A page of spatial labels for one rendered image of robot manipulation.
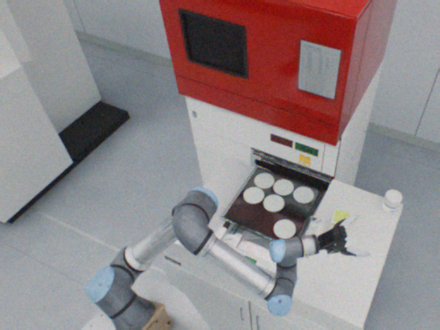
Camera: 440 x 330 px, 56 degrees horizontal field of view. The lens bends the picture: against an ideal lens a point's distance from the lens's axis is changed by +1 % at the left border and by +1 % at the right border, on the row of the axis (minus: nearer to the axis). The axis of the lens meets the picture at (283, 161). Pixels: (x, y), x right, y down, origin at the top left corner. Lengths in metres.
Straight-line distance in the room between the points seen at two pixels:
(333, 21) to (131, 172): 2.39
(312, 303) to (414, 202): 1.79
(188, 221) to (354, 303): 0.72
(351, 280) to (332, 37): 0.93
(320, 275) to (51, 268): 1.97
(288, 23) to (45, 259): 2.33
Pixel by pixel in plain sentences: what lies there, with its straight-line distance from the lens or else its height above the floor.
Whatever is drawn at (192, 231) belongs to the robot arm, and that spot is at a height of 1.37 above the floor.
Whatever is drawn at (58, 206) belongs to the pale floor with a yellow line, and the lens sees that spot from 3.42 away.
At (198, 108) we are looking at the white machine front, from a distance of 2.10.
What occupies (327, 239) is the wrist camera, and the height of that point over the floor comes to 1.23.
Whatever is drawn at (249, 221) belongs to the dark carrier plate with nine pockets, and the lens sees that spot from 1.88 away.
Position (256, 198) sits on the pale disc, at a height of 0.90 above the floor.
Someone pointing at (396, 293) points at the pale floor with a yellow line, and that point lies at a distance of 2.81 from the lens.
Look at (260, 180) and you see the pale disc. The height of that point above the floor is 0.90.
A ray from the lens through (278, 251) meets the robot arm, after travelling 1.41.
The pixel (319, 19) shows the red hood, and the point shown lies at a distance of 1.44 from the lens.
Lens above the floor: 2.46
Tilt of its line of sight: 48 degrees down
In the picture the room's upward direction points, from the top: 2 degrees clockwise
